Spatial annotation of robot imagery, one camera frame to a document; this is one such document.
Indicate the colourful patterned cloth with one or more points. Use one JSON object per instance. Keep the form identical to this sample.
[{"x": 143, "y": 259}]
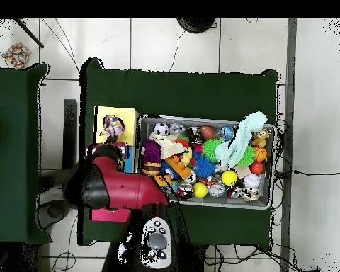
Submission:
[
  {"x": 113, "y": 126},
  {"x": 17, "y": 55}
]

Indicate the mint green cloth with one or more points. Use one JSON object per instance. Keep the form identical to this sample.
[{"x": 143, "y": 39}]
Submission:
[{"x": 238, "y": 144}]

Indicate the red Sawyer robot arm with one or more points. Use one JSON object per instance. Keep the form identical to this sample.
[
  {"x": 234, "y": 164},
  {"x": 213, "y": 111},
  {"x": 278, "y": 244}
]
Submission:
[{"x": 130, "y": 189}]

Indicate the wooden box with three holes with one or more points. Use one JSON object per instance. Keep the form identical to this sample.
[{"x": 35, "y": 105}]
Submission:
[{"x": 130, "y": 124}]

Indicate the silver mesh bin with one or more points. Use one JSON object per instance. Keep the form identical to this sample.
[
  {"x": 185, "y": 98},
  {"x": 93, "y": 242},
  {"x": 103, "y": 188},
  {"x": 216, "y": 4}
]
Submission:
[{"x": 243, "y": 205}]

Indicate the cream yellow cloth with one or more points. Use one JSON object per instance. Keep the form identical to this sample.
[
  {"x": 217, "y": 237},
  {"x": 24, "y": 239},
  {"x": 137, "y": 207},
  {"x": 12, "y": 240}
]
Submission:
[{"x": 170, "y": 147}]

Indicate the purple spiky toy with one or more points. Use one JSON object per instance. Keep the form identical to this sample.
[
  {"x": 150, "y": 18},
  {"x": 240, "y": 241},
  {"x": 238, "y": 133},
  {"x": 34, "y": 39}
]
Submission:
[{"x": 151, "y": 151}]

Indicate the small soccer ball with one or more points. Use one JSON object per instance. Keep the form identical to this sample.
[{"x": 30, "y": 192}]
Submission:
[{"x": 161, "y": 129}]

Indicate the blue spiky ball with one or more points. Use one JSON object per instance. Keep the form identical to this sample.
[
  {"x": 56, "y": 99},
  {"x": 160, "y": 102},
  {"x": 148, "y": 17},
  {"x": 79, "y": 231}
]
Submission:
[{"x": 204, "y": 167}]

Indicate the green spiky ball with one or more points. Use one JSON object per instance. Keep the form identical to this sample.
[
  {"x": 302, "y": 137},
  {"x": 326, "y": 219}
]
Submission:
[{"x": 211, "y": 150}]

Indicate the small brown football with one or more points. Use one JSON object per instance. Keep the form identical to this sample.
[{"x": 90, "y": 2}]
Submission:
[{"x": 207, "y": 132}]

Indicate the yellow ball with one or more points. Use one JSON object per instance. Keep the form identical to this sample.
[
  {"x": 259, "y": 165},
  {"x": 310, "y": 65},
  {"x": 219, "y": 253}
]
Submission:
[{"x": 229, "y": 178}]

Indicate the small brown teddy bear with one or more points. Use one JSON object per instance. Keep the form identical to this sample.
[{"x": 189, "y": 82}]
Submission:
[{"x": 259, "y": 137}]

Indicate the small orange basketball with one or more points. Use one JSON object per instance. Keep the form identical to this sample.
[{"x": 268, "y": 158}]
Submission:
[{"x": 260, "y": 153}]

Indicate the black round object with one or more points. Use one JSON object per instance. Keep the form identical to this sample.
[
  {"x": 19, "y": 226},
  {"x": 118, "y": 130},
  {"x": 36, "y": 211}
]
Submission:
[{"x": 197, "y": 25}]

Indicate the grey rounded object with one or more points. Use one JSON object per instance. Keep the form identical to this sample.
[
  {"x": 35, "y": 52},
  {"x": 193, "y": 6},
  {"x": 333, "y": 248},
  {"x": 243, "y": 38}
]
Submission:
[{"x": 51, "y": 212}]

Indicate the black rod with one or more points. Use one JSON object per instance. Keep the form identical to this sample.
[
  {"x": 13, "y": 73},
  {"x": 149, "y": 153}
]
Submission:
[{"x": 28, "y": 32}]

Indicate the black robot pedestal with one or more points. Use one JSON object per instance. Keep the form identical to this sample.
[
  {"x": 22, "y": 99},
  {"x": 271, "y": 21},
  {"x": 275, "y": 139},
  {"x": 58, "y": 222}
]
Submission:
[{"x": 197, "y": 260}]

